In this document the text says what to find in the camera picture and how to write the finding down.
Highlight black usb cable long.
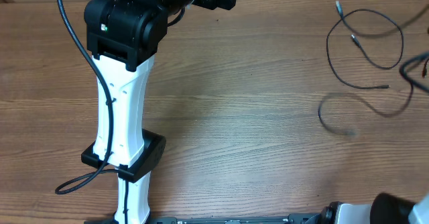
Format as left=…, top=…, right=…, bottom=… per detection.
left=326, top=8, right=405, bottom=91

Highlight black usb cable short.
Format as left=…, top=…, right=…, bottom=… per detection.
left=318, top=1, right=428, bottom=136

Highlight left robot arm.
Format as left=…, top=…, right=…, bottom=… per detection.
left=81, top=0, right=237, bottom=223

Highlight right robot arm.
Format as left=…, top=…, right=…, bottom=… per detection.
left=306, top=192, right=428, bottom=224

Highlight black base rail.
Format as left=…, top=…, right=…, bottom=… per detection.
left=83, top=213, right=326, bottom=224

